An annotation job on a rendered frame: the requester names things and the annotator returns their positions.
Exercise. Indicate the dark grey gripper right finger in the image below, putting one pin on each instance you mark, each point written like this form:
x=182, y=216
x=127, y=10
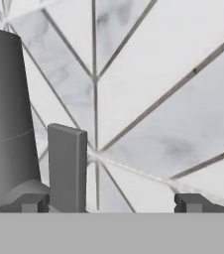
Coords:
x=189, y=201

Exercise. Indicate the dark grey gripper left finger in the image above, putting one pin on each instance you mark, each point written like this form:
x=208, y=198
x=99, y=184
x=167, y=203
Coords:
x=67, y=168

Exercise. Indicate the grey tapered cylinder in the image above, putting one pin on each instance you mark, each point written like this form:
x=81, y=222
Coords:
x=5, y=99

